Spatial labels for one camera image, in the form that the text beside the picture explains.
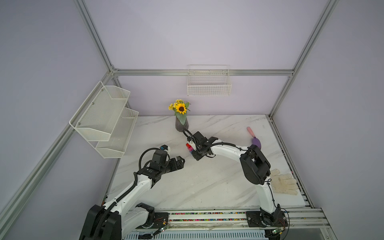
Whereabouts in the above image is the aluminium frame rail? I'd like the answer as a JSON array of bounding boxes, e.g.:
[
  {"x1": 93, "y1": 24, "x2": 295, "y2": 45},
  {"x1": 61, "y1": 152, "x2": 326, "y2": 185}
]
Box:
[{"x1": 159, "y1": 208, "x2": 330, "y2": 234}]

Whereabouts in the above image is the sunflower in grey vase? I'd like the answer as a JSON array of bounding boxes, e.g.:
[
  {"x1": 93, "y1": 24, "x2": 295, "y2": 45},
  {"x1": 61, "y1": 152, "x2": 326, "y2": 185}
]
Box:
[{"x1": 168, "y1": 100, "x2": 190, "y2": 133}]

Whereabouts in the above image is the purple trowel pink handle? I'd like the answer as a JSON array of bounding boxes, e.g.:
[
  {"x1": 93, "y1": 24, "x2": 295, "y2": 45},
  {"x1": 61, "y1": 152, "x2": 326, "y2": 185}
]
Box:
[{"x1": 247, "y1": 127, "x2": 262, "y2": 149}]

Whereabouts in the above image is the white mesh two-tier shelf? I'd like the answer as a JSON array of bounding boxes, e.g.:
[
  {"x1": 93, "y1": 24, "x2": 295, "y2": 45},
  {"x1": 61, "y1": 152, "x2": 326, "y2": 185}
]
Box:
[{"x1": 69, "y1": 82, "x2": 139, "y2": 159}]

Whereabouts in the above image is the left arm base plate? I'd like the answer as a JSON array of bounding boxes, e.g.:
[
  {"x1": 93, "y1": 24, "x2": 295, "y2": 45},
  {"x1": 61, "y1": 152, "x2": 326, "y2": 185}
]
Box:
[{"x1": 136, "y1": 203, "x2": 169, "y2": 229}]

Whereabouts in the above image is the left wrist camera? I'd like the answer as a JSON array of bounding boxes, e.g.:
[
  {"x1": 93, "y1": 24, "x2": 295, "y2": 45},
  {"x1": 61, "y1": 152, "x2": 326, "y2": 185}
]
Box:
[{"x1": 160, "y1": 145, "x2": 171, "y2": 153}]

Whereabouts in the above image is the white work glove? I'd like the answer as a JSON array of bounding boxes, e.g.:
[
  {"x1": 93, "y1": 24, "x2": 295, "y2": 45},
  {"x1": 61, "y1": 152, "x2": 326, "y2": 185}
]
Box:
[{"x1": 270, "y1": 169, "x2": 299, "y2": 196}]

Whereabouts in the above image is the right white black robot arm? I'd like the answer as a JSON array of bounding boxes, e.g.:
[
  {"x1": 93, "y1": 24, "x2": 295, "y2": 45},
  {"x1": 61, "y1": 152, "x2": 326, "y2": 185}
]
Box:
[{"x1": 183, "y1": 130, "x2": 281, "y2": 222}]

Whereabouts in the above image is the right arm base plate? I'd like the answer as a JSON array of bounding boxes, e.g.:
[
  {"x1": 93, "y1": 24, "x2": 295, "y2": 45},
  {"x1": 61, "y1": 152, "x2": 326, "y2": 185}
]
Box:
[{"x1": 246, "y1": 209, "x2": 288, "y2": 228}]

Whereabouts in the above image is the white wire wall basket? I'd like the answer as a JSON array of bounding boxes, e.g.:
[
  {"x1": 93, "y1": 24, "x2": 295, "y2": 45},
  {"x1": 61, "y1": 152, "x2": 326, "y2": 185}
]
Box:
[{"x1": 187, "y1": 65, "x2": 232, "y2": 97}]

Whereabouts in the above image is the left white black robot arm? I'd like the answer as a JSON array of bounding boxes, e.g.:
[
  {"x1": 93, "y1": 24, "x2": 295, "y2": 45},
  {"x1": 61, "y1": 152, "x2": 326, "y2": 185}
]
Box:
[{"x1": 79, "y1": 146, "x2": 185, "y2": 240}]

